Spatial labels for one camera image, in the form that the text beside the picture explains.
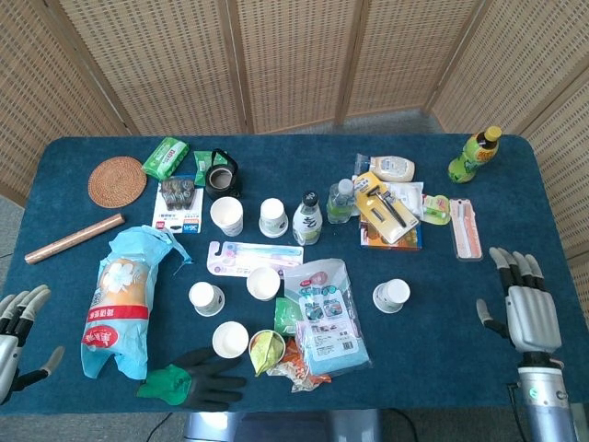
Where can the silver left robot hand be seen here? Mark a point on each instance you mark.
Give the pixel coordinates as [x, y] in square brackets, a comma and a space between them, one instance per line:
[9, 354]

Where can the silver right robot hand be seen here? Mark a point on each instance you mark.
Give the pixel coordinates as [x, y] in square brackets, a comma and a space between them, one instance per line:
[534, 317]

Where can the white floral paper cup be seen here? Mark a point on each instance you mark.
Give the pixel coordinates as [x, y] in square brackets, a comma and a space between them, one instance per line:
[230, 340]
[263, 283]
[391, 294]
[206, 298]

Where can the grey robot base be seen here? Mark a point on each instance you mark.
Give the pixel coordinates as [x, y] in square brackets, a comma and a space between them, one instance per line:
[276, 428]

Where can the paper cup holding wrapper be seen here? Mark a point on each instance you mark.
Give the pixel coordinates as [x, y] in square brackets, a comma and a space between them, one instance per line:
[281, 341]

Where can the upright paper cup stack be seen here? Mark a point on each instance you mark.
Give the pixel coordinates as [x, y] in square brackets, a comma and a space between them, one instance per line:
[227, 216]

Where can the inverted paper cup stack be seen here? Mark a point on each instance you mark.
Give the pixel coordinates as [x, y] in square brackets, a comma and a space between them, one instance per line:
[273, 217]

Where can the pink slim blister pack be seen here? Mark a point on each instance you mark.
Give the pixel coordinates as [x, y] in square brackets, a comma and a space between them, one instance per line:
[465, 230]

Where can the light blue plastic bag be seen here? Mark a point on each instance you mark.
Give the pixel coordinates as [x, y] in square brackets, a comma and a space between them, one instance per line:
[119, 299]

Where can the green lip balm pack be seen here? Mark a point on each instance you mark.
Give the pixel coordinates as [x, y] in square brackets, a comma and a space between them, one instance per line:
[435, 209]

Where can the green tea drink bottle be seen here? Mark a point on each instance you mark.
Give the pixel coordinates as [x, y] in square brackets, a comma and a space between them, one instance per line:
[469, 161]

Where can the razor on yellow card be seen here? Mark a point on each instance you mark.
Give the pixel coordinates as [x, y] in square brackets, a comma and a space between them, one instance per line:
[391, 225]

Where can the white flat packet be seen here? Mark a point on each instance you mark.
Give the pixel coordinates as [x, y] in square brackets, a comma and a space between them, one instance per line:
[409, 195]

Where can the blue orange cardboard box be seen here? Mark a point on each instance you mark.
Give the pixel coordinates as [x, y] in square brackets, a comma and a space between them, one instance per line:
[373, 238]

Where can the black green work glove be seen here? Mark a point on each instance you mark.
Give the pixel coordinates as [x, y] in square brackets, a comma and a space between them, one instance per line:
[207, 382]

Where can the round woven rattan coaster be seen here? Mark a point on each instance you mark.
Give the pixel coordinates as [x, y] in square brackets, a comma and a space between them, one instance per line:
[117, 181]

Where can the cream squeeze bottle pack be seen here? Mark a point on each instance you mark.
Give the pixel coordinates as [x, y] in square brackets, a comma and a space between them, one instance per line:
[391, 166]

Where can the packaged blue cleaning cloth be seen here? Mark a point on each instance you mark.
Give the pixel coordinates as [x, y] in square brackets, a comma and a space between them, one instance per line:
[322, 313]

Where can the small clear green-label bottle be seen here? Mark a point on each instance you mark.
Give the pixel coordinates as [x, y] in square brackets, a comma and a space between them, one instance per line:
[339, 207]

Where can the orange white snack wrapper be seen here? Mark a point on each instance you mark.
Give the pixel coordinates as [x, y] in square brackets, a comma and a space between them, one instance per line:
[299, 373]

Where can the black-capped lime soda bottle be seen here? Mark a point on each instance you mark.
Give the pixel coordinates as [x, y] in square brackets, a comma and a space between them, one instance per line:
[306, 225]

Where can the green square sachet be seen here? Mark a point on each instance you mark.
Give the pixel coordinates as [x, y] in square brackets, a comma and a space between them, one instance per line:
[285, 315]

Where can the pink blue toothbrush pack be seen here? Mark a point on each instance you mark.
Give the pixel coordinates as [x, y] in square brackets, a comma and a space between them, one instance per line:
[239, 258]

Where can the green wet wipes pack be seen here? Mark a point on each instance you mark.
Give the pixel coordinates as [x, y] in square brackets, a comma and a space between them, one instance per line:
[165, 159]

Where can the small green snack sachet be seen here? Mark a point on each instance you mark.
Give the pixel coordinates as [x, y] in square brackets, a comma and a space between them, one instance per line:
[201, 168]

